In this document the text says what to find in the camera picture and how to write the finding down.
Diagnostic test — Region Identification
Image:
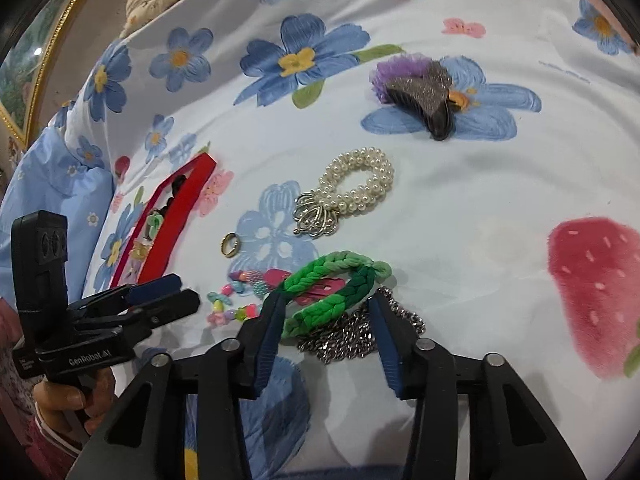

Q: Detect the green braided bracelet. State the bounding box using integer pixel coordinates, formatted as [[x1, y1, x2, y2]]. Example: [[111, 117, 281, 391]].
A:
[[276, 251, 392, 339]]

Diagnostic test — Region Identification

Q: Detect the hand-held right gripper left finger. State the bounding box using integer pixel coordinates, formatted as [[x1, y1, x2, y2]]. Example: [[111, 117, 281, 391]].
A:
[[70, 290, 288, 480]]

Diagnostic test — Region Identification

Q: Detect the colourful beaded bracelet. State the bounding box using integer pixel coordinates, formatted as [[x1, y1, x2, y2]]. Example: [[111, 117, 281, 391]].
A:
[[206, 282, 263, 328]]

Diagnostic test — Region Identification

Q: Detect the pink snap hair clip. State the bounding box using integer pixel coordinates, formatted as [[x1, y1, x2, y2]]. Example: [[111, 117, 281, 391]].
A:
[[295, 280, 351, 307]]

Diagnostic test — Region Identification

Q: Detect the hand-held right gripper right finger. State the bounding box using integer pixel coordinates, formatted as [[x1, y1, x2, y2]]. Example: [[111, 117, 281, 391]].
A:
[[367, 292, 588, 480]]

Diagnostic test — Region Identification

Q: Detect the gold framed painting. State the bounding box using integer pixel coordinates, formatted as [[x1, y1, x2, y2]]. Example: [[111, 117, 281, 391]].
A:
[[0, 0, 116, 146]]

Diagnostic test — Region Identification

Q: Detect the dark glitter hair claw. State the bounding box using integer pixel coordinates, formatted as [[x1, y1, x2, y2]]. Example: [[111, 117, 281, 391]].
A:
[[385, 60, 463, 140]]

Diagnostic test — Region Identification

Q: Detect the pearl bracelet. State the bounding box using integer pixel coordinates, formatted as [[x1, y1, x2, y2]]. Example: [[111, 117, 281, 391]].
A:
[[292, 147, 396, 238]]

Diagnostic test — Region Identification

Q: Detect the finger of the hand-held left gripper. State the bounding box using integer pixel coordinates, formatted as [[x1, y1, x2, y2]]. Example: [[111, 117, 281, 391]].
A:
[[67, 273, 182, 318], [124, 288, 202, 343]]

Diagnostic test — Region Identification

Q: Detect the person's left forearm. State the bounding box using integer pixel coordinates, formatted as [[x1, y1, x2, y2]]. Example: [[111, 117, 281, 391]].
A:
[[0, 297, 88, 480]]

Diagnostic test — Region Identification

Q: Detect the light blue pillow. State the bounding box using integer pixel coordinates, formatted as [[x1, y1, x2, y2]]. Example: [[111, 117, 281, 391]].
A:
[[0, 122, 118, 311]]

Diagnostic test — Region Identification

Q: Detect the purple scrunchie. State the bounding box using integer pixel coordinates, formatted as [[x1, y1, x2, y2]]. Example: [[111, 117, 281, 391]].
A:
[[369, 52, 436, 103]]

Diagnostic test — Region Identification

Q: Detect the gold ring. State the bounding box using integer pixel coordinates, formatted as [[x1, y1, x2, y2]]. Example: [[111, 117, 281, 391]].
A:
[[220, 231, 242, 259]]

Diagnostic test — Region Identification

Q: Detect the black scrunchie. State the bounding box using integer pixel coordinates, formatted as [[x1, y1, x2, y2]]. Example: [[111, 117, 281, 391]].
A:
[[160, 175, 188, 211]]

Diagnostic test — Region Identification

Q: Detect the red jewelry box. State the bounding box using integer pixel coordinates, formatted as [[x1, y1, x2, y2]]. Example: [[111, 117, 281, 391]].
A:
[[107, 152, 218, 293]]

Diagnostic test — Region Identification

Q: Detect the person's left hand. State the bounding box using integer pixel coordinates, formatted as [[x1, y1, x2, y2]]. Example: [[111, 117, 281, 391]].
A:
[[34, 367, 118, 447]]

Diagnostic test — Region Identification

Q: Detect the silver chain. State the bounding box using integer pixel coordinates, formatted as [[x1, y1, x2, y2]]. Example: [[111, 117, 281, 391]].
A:
[[296, 287, 427, 365]]

